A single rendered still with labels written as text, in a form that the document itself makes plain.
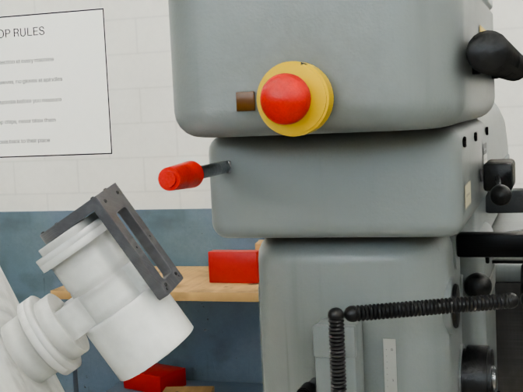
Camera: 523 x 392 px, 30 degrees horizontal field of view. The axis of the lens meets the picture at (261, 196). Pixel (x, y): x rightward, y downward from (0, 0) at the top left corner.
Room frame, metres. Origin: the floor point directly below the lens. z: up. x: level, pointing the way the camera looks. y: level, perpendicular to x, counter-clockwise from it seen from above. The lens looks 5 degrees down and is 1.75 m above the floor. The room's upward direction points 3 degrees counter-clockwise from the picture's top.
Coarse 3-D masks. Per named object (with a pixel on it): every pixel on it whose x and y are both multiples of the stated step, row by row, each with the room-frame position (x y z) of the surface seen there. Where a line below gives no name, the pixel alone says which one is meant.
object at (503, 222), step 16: (496, 224) 1.49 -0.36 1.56; (512, 224) 1.48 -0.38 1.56; (496, 272) 1.33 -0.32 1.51; (512, 272) 1.33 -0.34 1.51; (496, 288) 1.33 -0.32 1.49; (512, 288) 1.32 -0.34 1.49; (496, 320) 1.33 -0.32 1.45; (512, 320) 1.32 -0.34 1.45; (512, 336) 1.32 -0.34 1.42; (512, 352) 1.32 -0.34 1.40; (512, 368) 1.32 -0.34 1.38; (512, 384) 1.32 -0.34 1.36
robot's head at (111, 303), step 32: (64, 256) 0.67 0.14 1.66; (96, 256) 0.68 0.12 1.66; (96, 288) 0.68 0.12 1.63; (128, 288) 0.68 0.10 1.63; (32, 320) 0.68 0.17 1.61; (64, 320) 0.68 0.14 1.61; (96, 320) 0.68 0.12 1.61; (128, 320) 0.67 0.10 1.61; (160, 320) 0.68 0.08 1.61; (64, 352) 0.68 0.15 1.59; (128, 352) 0.67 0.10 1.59; (160, 352) 0.67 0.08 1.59
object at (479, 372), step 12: (468, 348) 1.02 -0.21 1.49; (480, 348) 1.02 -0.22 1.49; (468, 360) 1.00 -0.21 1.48; (480, 360) 1.00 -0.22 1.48; (492, 360) 1.02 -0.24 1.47; (468, 372) 1.00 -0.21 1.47; (480, 372) 0.99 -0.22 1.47; (492, 372) 1.01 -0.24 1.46; (468, 384) 0.99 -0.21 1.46; (480, 384) 0.99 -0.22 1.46; (492, 384) 1.01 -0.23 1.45
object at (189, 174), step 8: (168, 168) 0.79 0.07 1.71; (176, 168) 0.79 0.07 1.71; (184, 168) 0.80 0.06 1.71; (192, 168) 0.82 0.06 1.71; (200, 168) 0.83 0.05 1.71; (208, 168) 0.86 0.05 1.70; (216, 168) 0.88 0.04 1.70; (224, 168) 0.90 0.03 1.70; (160, 176) 0.79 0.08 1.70; (168, 176) 0.79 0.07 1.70; (176, 176) 0.79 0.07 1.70; (184, 176) 0.80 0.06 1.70; (192, 176) 0.81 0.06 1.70; (200, 176) 0.83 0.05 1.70; (208, 176) 0.87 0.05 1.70; (160, 184) 0.79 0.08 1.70; (168, 184) 0.79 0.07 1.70; (176, 184) 0.79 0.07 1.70; (184, 184) 0.80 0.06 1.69; (192, 184) 0.82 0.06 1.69
